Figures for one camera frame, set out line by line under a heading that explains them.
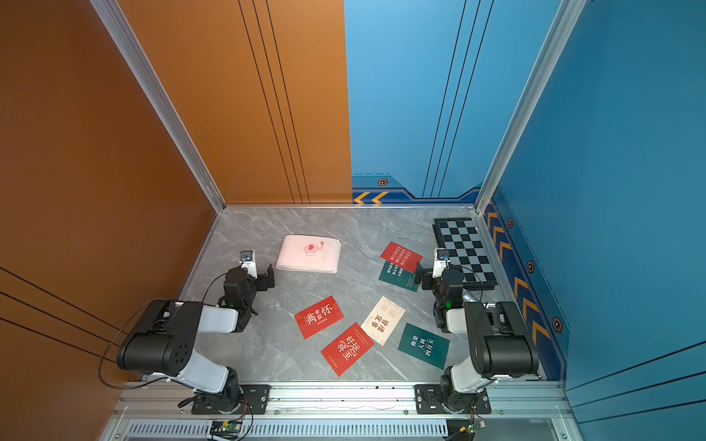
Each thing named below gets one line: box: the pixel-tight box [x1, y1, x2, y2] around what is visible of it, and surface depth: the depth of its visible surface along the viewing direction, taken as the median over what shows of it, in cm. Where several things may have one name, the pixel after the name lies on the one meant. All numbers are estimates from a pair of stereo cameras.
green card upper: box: [378, 260, 422, 293], surface depth 100 cm
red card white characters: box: [294, 295, 345, 340], surface depth 91 cm
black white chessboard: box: [432, 216, 499, 292], surface depth 104 cm
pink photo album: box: [275, 234, 342, 274], surface depth 104 cm
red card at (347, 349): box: [320, 322, 376, 378], surface depth 84 cm
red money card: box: [379, 240, 424, 274], surface depth 105 cm
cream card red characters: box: [361, 295, 407, 347], surface depth 89 cm
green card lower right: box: [397, 322, 451, 371], surface depth 85 cm
